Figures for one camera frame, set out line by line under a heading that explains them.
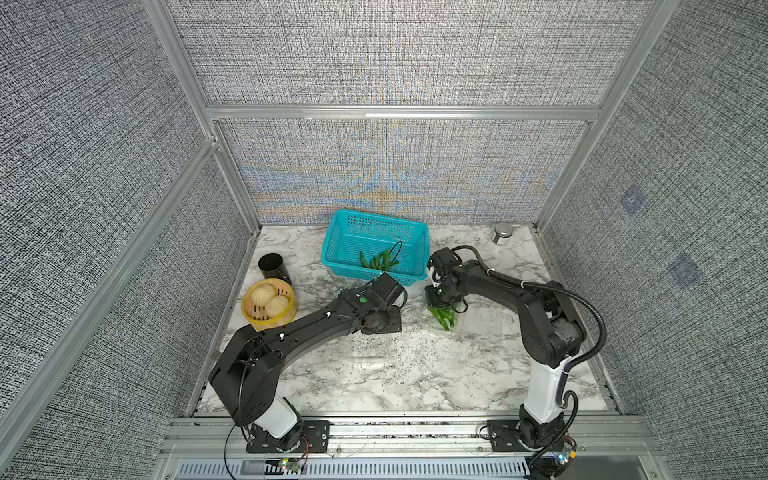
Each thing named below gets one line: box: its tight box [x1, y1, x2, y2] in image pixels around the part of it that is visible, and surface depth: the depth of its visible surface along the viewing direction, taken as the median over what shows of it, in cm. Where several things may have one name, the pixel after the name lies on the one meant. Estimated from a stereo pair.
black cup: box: [258, 253, 292, 285], surface depth 99 cm
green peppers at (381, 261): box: [359, 249, 400, 272], surface depth 108 cm
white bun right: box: [266, 295, 289, 318], surface depth 92 cm
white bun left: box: [251, 284, 277, 306], surface depth 95 cm
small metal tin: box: [491, 222, 513, 246], surface depth 115 cm
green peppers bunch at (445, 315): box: [427, 306, 455, 331], surface depth 94 cm
